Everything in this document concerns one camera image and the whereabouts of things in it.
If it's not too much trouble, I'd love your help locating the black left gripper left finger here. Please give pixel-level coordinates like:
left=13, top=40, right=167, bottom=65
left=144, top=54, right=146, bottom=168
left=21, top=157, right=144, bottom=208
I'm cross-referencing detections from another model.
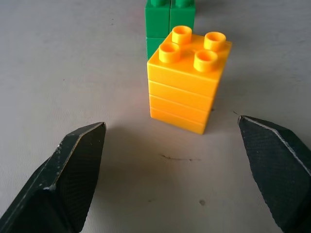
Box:
left=0, top=121, right=107, bottom=233

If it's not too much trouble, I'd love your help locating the green stacked brick cube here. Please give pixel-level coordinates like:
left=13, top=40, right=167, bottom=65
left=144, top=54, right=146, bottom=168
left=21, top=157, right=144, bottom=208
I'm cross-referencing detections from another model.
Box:
left=145, top=0, right=196, bottom=61

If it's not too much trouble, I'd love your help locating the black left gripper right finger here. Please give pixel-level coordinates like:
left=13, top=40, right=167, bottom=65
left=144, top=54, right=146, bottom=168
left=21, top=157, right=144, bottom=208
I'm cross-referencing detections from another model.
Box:
left=237, top=115, right=311, bottom=233

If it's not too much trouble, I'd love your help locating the yellow stacked brick cube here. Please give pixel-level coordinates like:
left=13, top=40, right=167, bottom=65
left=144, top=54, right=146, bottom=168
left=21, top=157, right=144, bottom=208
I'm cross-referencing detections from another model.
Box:
left=147, top=25, right=233, bottom=135

